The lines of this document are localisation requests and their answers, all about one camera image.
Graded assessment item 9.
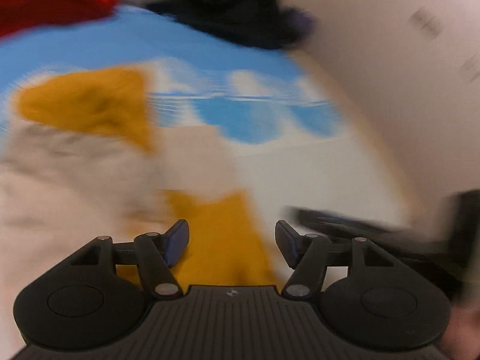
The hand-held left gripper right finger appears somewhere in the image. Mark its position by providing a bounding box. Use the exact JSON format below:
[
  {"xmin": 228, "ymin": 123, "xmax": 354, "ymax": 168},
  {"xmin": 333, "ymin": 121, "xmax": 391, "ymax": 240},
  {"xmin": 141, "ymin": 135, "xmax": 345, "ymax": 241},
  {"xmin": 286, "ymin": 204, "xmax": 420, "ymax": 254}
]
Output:
[{"xmin": 275, "ymin": 220, "xmax": 396, "ymax": 301}]

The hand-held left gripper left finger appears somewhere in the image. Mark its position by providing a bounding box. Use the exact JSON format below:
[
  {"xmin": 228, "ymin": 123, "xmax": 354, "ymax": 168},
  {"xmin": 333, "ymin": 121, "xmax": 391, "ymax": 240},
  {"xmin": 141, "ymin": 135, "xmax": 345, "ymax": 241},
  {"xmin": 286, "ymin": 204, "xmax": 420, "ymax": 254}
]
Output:
[{"xmin": 69, "ymin": 219, "xmax": 190, "ymax": 301}]

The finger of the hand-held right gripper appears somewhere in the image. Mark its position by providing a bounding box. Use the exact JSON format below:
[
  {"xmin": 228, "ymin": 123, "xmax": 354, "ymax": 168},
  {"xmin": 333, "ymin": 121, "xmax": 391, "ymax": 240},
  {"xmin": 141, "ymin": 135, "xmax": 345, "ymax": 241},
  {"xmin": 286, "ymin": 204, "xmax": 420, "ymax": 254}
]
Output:
[{"xmin": 285, "ymin": 205, "xmax": 421, "ymax": 250}]

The yellow and beige hooded jacket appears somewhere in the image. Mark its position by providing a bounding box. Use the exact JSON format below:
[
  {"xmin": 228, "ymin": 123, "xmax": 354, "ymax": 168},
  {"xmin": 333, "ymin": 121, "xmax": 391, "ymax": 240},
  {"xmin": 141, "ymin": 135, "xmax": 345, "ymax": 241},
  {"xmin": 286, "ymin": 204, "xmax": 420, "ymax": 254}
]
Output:
[{"xmin": 0, "ymin": 65, "xmax": 287, "ymax": 360}]

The black clothes pile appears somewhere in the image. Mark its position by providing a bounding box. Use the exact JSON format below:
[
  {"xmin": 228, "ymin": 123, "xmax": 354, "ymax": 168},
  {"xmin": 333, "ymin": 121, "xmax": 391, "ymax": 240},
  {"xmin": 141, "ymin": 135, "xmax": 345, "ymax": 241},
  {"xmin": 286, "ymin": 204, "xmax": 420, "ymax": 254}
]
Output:
[{"xmin": 144, "ymin": 0, "xmax": 316, "ymax": 51}]

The person's right hand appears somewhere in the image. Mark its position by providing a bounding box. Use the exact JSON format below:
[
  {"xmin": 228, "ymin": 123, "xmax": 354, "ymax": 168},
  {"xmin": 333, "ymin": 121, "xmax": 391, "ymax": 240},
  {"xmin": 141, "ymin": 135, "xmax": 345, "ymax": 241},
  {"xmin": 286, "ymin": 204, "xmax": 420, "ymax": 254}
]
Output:
[{"xmin": 438, "ymin": 297, "xmax": 480, "ymax": 360}]

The blue leaf print bed sheet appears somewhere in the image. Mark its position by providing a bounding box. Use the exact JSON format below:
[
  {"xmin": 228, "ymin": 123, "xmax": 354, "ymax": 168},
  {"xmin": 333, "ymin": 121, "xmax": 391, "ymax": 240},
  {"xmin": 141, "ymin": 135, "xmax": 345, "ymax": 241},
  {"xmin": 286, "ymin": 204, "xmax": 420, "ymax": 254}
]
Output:
[{"xmin": 0, "ymin": 5, "xmax": 413, "ymax": 293}]

